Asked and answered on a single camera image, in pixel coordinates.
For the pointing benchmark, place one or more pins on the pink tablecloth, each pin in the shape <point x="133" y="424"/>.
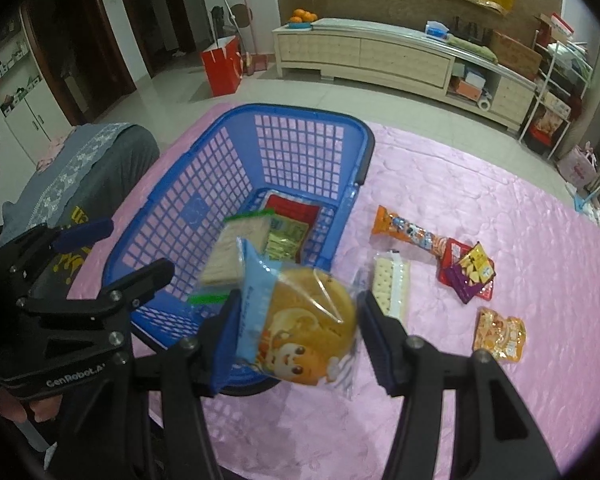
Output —
<point x="480" y="410"/>

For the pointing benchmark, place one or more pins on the broom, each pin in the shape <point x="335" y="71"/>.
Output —
<point x="247" y="35"/>

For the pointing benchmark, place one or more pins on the purple snack packet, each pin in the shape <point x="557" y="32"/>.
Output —
<point x="462" y="285"/>

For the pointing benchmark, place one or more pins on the black router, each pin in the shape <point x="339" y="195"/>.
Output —
<point x="472" y="30"/>

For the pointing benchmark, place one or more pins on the blue tissue box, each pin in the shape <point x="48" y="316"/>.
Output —
<point x="436" y="31"/>

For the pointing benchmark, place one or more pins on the small yellow snack packet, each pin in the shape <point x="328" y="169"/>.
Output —
<point x="475" y="262"/>

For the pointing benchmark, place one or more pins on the light blue bun packet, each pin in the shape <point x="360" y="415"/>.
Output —
<point x="305" y="310"/>

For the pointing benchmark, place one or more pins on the red paper bag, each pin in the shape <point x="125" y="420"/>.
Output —
<point x="221" y="67"/>

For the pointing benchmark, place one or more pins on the blue mop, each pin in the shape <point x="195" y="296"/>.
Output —
<point x="592" y="195"/>

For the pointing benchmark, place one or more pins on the pink cloth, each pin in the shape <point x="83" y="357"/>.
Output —
<point x="52" y="155"/>

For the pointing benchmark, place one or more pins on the person's left hand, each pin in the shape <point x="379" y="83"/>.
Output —
<point x="15" y="402"/>

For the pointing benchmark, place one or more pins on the dark wooden door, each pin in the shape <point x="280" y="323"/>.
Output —
<point x="150" y="10"/>
<point x="80" y="35"/>

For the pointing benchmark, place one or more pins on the white cracker packet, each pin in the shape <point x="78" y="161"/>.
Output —
<point x="392" y="280"/>

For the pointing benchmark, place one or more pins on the white metal rack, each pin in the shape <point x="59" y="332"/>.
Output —
<point x="555" y="105"/>

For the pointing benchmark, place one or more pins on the pile of oranges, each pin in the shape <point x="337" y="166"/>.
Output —
<point x="302" y="15"/>

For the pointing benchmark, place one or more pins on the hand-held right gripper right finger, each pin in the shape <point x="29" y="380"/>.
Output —
<point x="377" y="342"/>

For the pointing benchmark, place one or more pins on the orange yellow snack packet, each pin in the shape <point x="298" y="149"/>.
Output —
<point x="497" y="335"/>

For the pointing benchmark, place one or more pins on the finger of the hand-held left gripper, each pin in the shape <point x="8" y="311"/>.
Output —
<point x="80" y="233"/>
<point x="142" y="280"/>

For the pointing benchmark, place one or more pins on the green cushion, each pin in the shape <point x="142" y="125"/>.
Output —
<point x="472" y="49"/>

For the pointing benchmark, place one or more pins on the small red snack packet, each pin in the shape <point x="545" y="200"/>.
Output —
<point x="450" y="255"/>

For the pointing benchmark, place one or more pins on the brown cardboard box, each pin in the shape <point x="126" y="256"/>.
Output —
<point x="517" y="55"/>

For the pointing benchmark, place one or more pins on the paper towel roll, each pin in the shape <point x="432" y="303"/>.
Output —
<point x="484" y="103"/>

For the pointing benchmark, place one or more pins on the white cupboard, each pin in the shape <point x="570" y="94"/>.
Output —
<point x="25" y="100"/>

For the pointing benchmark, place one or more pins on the long orange snack packet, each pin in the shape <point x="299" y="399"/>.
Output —
<point x="405" y="230"/>

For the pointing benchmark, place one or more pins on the beige TV cabinet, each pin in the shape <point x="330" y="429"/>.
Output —
<point x="380" y="57"/>

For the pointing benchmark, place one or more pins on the red dustpan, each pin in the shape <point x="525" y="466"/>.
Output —
<point x="255" y="64"/>

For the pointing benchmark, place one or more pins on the blue fruit bowl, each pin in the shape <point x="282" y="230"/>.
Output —
<point x="299" y="24"/>

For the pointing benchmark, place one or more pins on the pink bag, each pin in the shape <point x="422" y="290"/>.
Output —
<point x="577" y="167"/>

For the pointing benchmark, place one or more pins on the red white box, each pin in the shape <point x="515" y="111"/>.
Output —
<point x="555" y="27"/>

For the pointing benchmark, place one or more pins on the blue plastic basket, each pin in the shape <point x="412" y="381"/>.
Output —
<point x="198" y="204"/>

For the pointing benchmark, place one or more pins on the green-edged cracker packet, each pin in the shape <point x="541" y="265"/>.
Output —
<point x="235" y="252"/>

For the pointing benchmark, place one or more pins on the large red snack packet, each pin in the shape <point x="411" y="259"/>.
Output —
<point x="292" y="205"/>

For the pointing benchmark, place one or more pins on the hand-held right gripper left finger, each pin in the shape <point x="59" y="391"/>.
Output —
<point x="226" y="345"/>

